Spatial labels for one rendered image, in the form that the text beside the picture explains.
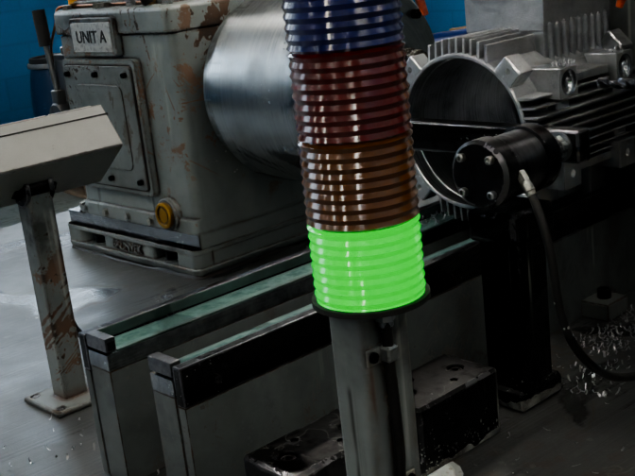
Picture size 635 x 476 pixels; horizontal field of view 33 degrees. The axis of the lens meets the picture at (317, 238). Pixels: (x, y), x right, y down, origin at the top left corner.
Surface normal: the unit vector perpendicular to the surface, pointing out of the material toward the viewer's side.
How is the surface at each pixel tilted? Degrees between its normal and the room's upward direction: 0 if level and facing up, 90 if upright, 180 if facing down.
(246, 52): 62
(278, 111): 96
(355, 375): 90
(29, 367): 0
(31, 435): 0
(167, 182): 90
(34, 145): 52
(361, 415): 90
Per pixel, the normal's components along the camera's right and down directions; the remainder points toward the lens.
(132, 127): -0.72, 0.26
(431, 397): -0.11, -0.96
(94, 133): 0.47, -0.49
